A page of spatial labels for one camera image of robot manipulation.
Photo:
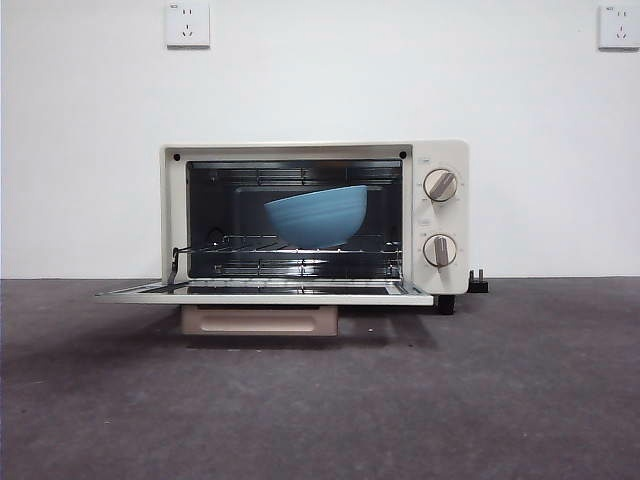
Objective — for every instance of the blue ribbed bowl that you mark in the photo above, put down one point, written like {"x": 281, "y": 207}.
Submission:
{"x": 320, "y": 215}

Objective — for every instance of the beige oven control knob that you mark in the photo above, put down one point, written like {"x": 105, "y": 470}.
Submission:
{"x": 439, "y": 249}
{"x": 440, "y": 185}

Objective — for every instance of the cream Toshiba toaster oven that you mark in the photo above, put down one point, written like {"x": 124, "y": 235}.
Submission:
{"x": 172, "y": 210}

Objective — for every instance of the black power plug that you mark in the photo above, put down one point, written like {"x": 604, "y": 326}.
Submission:
{"x": 479, "y": 284}

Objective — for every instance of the white wall power socket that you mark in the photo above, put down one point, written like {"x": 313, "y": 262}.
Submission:
{"x": 620, "y": 27}
{"x": 188, "y": 25}

